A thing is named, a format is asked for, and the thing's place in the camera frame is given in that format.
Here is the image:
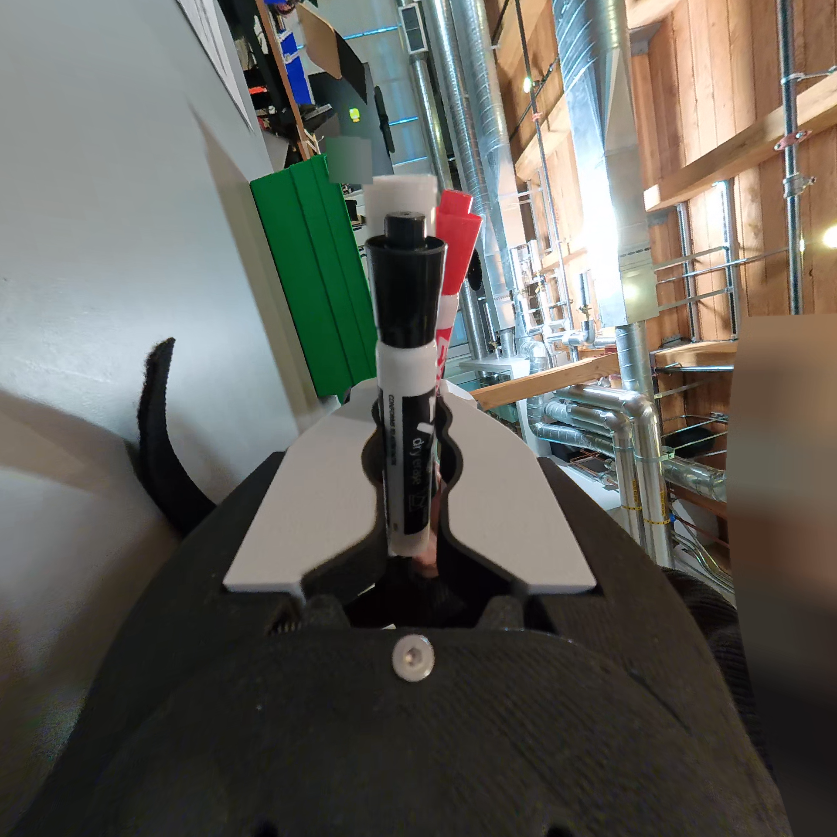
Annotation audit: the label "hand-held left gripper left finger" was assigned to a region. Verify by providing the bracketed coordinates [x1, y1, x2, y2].
[222, 389, 393, 602]

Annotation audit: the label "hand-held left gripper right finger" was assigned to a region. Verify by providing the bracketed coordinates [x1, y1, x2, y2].
[439, 384, 598, 599]

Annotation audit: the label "black velcro strap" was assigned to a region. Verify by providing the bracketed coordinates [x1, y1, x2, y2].
[136, 338, 218, 538]

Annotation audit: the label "black dry erase marker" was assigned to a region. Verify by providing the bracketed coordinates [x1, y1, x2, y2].
[363, 175, 439, 276]
[364, 211, 449, 558]

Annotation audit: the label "red dry erase marker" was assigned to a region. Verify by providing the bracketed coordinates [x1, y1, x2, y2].
[411, 190, 485, 582]

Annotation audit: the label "wooden railing beam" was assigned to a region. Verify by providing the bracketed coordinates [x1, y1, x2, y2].
[471, 353, 620, 412]

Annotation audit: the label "silver insulated pipes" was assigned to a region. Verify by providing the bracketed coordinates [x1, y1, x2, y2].
[528, 382, 728, 570]

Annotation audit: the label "green plastic bin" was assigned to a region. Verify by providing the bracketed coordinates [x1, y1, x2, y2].
[250, 156, 378, 400]

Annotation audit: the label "person's black sweater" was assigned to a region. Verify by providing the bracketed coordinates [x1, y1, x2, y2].
[660, 568, 776, 772]

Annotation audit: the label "black monitor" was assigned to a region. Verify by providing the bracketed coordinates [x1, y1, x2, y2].
[307, 29, 395, 157]

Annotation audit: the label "white paper sheet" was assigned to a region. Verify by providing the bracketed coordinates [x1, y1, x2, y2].
[175, 0, 257, 135]

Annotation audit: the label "round silver duct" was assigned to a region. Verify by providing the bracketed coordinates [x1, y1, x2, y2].
[418, 0, 524, 344]

